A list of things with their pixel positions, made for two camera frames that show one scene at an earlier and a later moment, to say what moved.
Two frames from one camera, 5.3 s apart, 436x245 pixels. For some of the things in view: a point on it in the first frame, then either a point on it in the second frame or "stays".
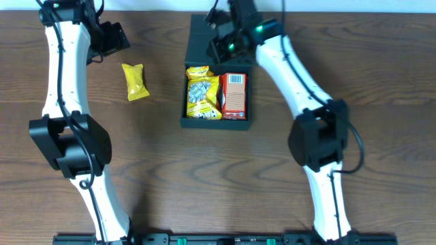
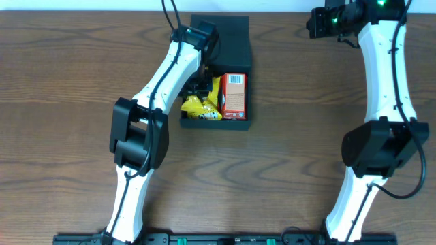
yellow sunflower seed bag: [202, 101] stays
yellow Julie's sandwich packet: [136, 88] -> [193, 105]
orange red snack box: [233, 96] stays
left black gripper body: [106, 41] -> [199, 84]
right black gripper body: [228, 46] -> [330, 23]
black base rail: [229, 239] stays
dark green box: [199, 35] stays
